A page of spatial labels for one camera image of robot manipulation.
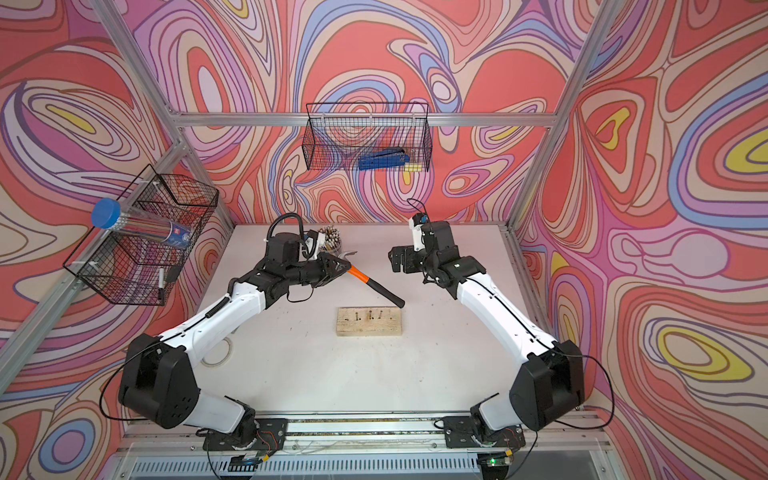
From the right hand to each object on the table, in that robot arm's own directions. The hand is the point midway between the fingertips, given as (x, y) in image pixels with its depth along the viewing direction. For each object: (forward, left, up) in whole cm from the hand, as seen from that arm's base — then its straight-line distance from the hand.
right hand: (405, 260), depth 82 cm
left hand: (-3, +14, +1) cm, 15 cm away
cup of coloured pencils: (+12, +22, -3) cm, 25 cm away
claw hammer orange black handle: (-4, +8, -6) cm, 11 cm away
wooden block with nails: (-9, +11, -18) cm, 23 cm away
